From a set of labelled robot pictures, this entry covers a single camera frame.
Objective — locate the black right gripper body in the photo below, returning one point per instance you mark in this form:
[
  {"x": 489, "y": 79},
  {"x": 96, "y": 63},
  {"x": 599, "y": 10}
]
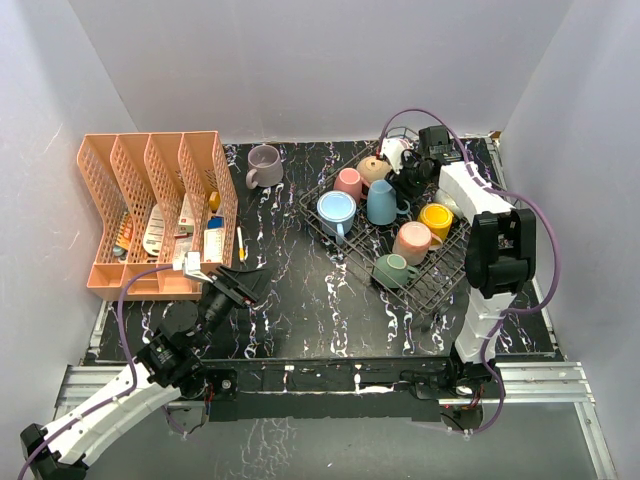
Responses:
[{"x": 410, "y": 181}]

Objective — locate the white speckled ceramic mug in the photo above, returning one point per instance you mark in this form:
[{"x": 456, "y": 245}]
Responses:
[{"x": 447, "y": 201}]

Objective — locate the yellow mug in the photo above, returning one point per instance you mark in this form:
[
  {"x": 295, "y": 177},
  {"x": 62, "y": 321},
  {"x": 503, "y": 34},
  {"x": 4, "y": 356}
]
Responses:
[{"x": 438, "y": 218}]

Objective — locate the grey wire dish rack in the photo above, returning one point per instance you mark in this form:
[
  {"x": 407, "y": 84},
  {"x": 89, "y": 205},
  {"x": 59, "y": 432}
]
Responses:
[{"x": 440, "y": 278}]

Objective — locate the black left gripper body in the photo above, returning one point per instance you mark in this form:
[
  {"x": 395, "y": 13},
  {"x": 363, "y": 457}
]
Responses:
[{"x": 221, "y": 299}]

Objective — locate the light blue ribbed mug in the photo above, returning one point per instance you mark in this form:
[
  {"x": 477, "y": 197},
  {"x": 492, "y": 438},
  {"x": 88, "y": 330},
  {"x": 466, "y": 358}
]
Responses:
[{"x": 336, "y": 210}]

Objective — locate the pink mug white interior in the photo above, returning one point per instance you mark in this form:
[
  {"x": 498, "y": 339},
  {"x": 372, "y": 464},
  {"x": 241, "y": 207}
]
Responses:
[{"x": 350, "y": 181}]

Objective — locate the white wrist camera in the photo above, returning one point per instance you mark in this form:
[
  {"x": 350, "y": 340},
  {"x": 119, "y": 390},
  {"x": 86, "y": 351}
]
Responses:
[
  {"x": 190, "y": 267},
  {"x": 391, "y": 150}
]

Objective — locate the green teal mug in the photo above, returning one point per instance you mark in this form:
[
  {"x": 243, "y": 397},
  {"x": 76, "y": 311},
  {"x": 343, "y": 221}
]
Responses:
[{"x": 393, "y": 271}]

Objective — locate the peach pink mug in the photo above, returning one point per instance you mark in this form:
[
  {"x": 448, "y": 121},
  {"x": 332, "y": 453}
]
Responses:
[{"x": 413, "y": 241}]

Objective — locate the orange plastic file organizer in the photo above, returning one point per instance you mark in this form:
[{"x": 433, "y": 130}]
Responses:
[{"x": 159, "y": 195}]

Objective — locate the yellow white pen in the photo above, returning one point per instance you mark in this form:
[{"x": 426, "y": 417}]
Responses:
[{"x": 241, "y": 247}]

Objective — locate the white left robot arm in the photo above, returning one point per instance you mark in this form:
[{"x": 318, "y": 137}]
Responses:
[{"x": 163, "y": 370}]

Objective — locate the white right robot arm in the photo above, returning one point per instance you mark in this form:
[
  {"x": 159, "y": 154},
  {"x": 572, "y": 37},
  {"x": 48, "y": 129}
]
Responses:
[{"x": 501, "y": 249}]

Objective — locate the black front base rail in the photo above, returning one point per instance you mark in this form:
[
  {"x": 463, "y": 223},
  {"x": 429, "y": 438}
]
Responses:
[{"x": 417, "y": 389}]

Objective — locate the lilac mug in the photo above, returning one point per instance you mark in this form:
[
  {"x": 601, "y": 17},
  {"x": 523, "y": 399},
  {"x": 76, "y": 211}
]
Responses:
[{"x": 265, "y": 167}]

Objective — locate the tan glazed round mug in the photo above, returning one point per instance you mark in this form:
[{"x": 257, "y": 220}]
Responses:
[{"x": 371, "y": 169}]

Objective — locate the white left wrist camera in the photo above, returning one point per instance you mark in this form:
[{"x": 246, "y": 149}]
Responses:
[{"x": 190, "y": 267}]

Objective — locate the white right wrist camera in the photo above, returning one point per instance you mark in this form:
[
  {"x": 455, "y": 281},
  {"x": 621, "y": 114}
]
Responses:
[{"x": 391, "y": 150}]

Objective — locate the blue mug white interior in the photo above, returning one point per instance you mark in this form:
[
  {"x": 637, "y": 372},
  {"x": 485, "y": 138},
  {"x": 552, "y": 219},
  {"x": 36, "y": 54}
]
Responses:
[{"x": 381, "y": 204}]

